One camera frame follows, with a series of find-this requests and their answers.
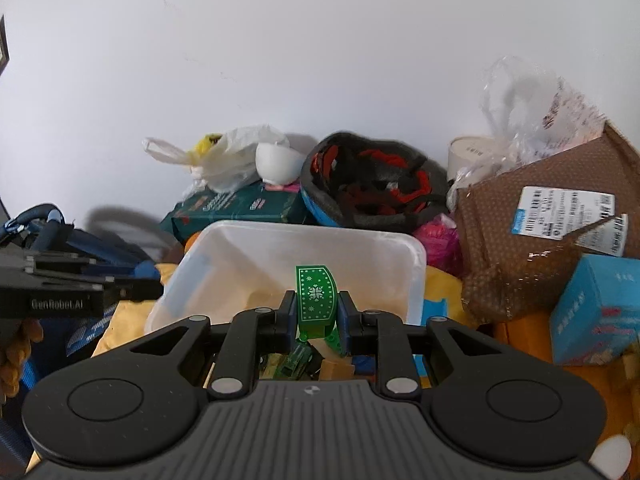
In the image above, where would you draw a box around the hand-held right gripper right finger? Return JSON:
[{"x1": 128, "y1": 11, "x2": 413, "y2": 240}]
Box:
[{"x1": 339, "y1": 291, "x2": 538, "y2": 401}]

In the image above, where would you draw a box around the person's left hand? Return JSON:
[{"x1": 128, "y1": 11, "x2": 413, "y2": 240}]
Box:
[{"x1": 0, "y1": 318, "x2": 43, "y2": 402}]

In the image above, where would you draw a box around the light blue carton box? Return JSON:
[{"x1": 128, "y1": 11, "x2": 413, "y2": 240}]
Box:
[{"x1": 550, "y1": 253, "x2": 640, "y2": 367}]

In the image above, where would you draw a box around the white plastic bin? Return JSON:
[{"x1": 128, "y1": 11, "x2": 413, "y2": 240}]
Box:
[{"x1": 145, "y1": 220, "x2": 427, "y2": 361}]

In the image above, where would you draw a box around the picture frame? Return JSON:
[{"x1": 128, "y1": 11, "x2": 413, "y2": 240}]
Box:
[{"x1": 0, "y1": 15, "x2": 12, "y2": 73}]

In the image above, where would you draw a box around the white paper cylinder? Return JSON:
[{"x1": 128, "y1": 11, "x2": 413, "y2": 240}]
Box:
[{"x1": 446, "y1": 136, "x2": 496, "y2": 182}]

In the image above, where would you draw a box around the white plastic bag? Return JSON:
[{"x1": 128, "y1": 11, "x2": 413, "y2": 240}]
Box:
[{"x1": 142, "y1": 125, "x2": 291, "y2": 198}]

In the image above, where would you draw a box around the black and red helmet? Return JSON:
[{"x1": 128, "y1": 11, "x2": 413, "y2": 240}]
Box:
[{"x1": 300, "y1": 131, "x2": 451, "y2": 233}]

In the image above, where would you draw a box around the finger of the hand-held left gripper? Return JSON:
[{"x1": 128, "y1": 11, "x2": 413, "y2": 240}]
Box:
[{"x1": 114, "y1": 278, "x2": 165, "y2": 302}]

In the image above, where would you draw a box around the clear plastic bag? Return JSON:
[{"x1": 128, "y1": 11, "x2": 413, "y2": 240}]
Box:
[{"x1": 450, "y1": 56, "x2": 606, "y2": 196}]

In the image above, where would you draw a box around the white round device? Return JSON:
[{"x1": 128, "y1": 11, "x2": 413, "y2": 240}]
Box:
[{"x1": 589, "y1": 434, "x2": 633, "y2": 480}]

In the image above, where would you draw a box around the dark teal box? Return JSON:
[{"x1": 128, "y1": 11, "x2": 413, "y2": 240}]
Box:
[{"x1": 160, "y1": 182, "x2": 313, "y2": 243}]

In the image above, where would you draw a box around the blue plastic piece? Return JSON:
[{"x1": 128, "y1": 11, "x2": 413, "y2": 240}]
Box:
[{"x1": 422, "y1": 297, "x2": 449, "y2": 327}]

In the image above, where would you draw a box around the brown toy block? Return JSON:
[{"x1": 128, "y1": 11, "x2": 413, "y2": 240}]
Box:
[{"x1": 320, "y1": 357, "x2": 357, "y2": 382}]

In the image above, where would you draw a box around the pink bag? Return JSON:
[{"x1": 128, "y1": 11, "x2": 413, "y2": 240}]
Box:
[{"x1": 411, "y1": 212, "x2": 463, "y2": 277}]

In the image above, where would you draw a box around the yellow blanket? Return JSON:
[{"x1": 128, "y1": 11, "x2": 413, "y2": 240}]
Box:
[{"x1": 25, "y1": 260, "x2": 466, "y2": 466}]

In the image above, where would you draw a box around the white bowl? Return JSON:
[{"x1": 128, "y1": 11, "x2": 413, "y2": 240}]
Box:
[{"x1": 255, "y1": 142, "x2": 306, "y2": 186}]

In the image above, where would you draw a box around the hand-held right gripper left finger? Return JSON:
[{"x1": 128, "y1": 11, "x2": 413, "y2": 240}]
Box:
[{"x1": 100, "y1": 290, "x2": 299, "y2": 401}]

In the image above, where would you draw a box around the orange wooden cabinet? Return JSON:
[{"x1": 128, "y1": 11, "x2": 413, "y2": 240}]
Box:
[{"x1": 492, "y1": 310, "x2": 640, "y2": 456}]

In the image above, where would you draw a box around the brown dotted package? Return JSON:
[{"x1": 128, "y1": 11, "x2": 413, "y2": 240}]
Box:
[{"x1": 452, "y1": 120, "x2": 640, "y2": 323}]

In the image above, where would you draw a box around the green printed toy block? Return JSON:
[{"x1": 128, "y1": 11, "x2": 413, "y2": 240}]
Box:
[{"x1": 295, "y1": 264, "x2": 341, "y2": 342}]

